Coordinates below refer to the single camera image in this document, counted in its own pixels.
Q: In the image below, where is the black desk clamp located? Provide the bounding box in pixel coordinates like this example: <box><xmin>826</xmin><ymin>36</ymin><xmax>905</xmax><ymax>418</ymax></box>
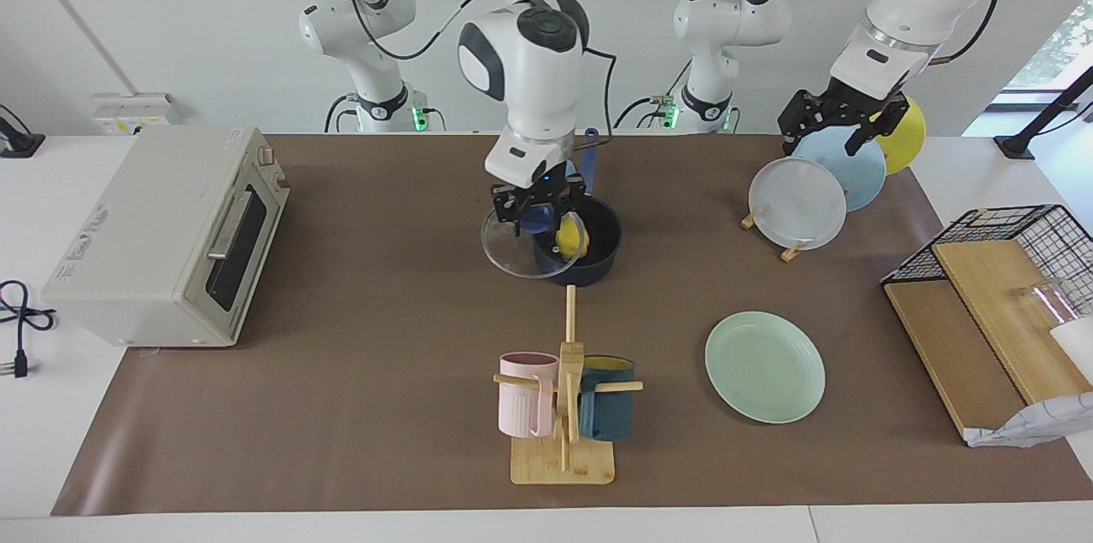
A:
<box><xmin>0</xmin><ymin>104</ymin><xmax>46</xmax><ymax>159</ymax></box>

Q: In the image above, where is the black stand with base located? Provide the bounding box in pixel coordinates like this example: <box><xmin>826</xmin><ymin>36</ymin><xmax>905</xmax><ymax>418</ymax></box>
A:
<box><xmin>993</xmin><ymin>65</ymin><xmax>1093</xmax><ymax>161</ymax></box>

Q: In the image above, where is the black left arm base cable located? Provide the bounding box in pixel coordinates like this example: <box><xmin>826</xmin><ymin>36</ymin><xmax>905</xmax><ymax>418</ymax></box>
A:
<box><xmin>613</xmin><ymin>59</ymin><xmax>694</xmax><ymax>131</ymax></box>

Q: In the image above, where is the black arm base cable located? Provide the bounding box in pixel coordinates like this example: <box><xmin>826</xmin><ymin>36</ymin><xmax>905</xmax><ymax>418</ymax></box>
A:
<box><xmin>324</xmin><ymin>93</ymin><xmax>359</xmax><ymax>134</ymax></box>
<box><xmin>613</xmin><ymin>59</ymin><xmax>694</xmax><ymax>131</ymax></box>

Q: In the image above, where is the dark blue mug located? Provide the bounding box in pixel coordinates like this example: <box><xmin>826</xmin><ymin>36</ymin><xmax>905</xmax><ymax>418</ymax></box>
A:
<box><xmin>578</xmin><ymin>355</ymin><xmax>638</xmax><ymax>443</ymax></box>

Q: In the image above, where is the white checked cloth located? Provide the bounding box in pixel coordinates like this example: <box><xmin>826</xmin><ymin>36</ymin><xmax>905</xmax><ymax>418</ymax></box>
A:
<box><xmin>964</xmin><ymin>391</ymin><xmax>1093</xmax><ymax>449</ymax></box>

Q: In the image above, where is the wooden mug rack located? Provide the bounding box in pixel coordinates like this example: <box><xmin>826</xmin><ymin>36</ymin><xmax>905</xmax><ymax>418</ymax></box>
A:
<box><xmin>493</xmin><ymin>285</ymin><xmax>644</xmax><ymax>486</ymax></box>

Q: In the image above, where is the glass lid with blue knob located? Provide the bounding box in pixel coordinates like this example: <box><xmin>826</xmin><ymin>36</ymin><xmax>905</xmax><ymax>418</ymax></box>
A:
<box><xmin>481</xmin><ymin>200</ymin><xmax>590</xmax><ymax>280</ymax></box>

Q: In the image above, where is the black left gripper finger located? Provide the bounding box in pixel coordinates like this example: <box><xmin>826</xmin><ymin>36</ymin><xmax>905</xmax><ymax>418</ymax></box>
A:
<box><xmin>777</xmin><ymin>89</ymin><xmax>827</xmax><ymax>154</ymax></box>
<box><xmin>845</xmin><ymin>95</ymin><xmax>911</xmax><ymax>156</ymax></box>

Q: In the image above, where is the mint green plate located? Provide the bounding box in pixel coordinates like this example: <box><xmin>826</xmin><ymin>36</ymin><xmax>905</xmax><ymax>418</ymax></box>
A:
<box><xmin>704</xmin><ymin>311</ymin><xmax>827</xmax><ymax>425</ymax></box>

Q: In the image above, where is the black power cable with plug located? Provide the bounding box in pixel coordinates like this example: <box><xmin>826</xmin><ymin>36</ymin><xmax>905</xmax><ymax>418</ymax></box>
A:
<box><xmin>0</xmin><ymin>279</ymin><xmax>57</xmax><ymax>380</ymax></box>

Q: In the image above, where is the pale grey plate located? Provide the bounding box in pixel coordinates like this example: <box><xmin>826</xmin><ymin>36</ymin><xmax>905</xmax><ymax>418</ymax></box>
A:
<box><xmin>748</xmin><ymin>156</ymin><xmax>848</xmax><ymax>251</ymax></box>

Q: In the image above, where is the clear glass cup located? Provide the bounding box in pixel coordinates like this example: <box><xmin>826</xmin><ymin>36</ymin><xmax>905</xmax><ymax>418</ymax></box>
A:
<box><xmin>1014</xmin><ymin>277</ymin><xmax>1093</xmax><ymax>329</ymax></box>

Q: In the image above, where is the dark blue saucepan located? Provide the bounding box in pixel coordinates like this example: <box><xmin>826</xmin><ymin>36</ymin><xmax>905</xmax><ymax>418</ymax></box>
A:
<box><xmin>533</xmin><ymin>128</ymin><xmax>623</xmax><ymax>288</ymax></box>

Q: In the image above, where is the light wooden board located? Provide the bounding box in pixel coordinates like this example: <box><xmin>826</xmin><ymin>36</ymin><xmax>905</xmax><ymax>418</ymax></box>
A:
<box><xmin>930</xmin><ymin>240</ymin><xmax>1093</xmax><ymax>406</ymax></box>

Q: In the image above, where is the black right arm base cable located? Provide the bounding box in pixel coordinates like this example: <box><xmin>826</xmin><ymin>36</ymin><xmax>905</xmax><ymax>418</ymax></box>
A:
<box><xmin>324</xmin><ymin>93</ymin><xmax>359</xmax><ymax>134</ymax></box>

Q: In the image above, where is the white power outlet box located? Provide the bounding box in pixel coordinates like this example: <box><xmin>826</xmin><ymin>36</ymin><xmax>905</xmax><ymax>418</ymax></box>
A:
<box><xmin>91</xmin><ymin>92</ymin><xmax>185</xmax><ymax>137</ymax></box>

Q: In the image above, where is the white toaster oven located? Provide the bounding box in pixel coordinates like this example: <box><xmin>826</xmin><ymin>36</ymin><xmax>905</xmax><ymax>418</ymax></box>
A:
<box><xmin>41</xmin><ymin>126</ymin><xmax>291</xmax><ymax>348</ymax></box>

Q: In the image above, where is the light blue plate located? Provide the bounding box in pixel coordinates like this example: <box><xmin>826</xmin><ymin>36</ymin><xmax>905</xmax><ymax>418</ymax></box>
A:
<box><xmin>794</xmin><ymin>126</ymin><xmax>888</xmax><ymax>213</ymax></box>

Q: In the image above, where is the white cup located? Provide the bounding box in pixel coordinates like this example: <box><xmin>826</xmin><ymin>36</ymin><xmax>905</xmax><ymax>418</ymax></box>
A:
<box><xmin>1048</xmin><ymin>317</ymin><xmax>1093</xmax><ymax>383</ymax></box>

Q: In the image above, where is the black wire basket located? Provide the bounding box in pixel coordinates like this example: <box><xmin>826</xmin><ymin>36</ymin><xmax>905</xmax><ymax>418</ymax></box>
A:
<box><xmin>880</xmin><ymin>204</ymin><xmax>1093</xmax><ymax>324</ymax></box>

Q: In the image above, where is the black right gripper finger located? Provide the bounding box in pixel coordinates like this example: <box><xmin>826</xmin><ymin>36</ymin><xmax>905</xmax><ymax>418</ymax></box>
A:
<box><xmin>562</xmin><ymin>172</ymin><xmax>591</xmax><ymax>225</ymax></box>
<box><xmin>491</xmin><ymin>184</ymin><xmax>524</xmax><ymax>238</ymax></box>

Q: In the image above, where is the window with green foliage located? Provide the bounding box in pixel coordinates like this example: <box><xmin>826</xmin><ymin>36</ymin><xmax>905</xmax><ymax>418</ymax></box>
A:
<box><xmin>1001</xmin><ymin>0</ymin><xmax>1093</xmax><ymax>96</ymax></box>

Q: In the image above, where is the yellow plate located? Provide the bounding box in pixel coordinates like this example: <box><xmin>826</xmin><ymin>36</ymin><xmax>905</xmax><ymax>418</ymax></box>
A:
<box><xmin>869</xmin><ymin>96</ymin><xmax>927</xmax><ymax>177</ymax></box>

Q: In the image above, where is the dark wooden board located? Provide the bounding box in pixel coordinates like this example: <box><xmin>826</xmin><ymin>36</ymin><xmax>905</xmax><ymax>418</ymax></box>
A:
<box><xmin>883</xmin><ymin>279</ymin><xmax>1027</xmax><ymax>441</ymax></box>

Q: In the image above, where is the brown table mat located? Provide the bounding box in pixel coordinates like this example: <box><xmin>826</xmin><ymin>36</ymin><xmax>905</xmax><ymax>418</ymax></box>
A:
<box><xmin>51</xmin><ymin>133</ymin><xmax>1093</xmax><ymax>517</ymax></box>

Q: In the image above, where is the wooden plate rack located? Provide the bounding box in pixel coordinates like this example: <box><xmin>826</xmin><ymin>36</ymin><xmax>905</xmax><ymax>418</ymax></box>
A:
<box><xmin>739</xmin><ymin>206</ymin><xmax>812</xmax><ymax>263</ymax></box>

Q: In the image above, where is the pink ribbed mug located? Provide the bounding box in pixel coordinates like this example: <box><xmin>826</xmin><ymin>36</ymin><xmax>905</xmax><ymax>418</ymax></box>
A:
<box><xmin>498</xmin><ymin>352</ymin><xmax>561</xmax><ymax>440</ymax></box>

